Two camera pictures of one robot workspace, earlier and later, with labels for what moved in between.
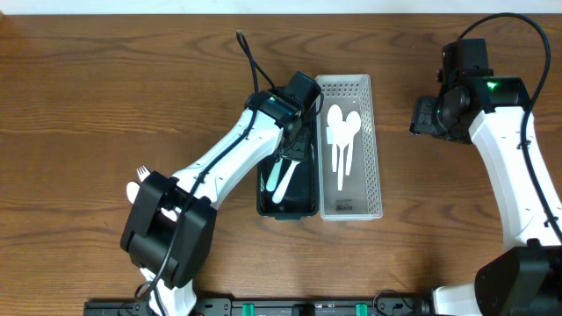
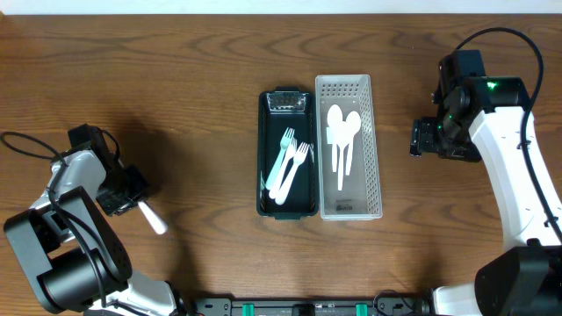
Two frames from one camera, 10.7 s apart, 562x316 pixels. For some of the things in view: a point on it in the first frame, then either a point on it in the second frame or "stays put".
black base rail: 318,306 stays put
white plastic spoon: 342,134 stays put
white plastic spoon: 335,118 stays put
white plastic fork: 144,174 to 299,158
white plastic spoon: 352,124 stays put
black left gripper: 294,147 to 125,198
